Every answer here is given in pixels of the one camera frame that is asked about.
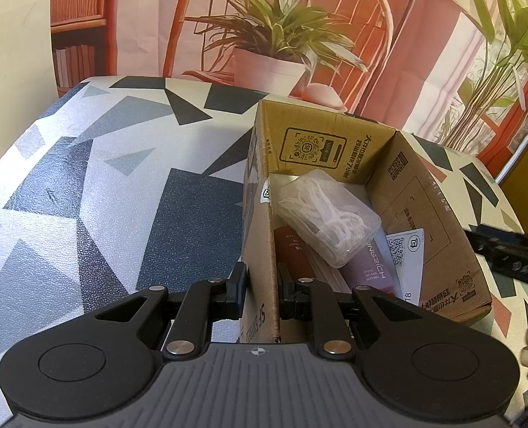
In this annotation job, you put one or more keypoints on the clear plastic floss pick box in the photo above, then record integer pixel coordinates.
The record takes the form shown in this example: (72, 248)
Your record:
(326, 214)

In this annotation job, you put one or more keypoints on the cardboard box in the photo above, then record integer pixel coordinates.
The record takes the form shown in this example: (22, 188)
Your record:
(433, 214)

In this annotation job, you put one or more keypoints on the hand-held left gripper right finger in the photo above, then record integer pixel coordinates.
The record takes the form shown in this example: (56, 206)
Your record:
(284, 289)

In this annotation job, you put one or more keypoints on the white printed paper sheet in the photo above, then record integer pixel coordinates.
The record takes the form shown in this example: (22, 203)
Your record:
(410, 267)

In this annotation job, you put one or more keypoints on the red-brown small carton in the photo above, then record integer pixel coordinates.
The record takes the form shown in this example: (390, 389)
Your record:
(296, 249)

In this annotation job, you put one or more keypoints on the wall poster with plants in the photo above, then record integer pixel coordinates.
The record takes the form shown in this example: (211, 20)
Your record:
(272, 31)

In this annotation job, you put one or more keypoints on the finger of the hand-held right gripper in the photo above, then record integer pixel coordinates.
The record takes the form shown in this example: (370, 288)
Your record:
(509, 249)

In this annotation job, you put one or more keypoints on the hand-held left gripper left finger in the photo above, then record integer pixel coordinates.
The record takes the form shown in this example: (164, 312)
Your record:
(240, 285)

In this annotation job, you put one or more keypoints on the purple bottle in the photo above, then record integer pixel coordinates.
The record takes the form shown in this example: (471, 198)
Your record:
(373, 269)

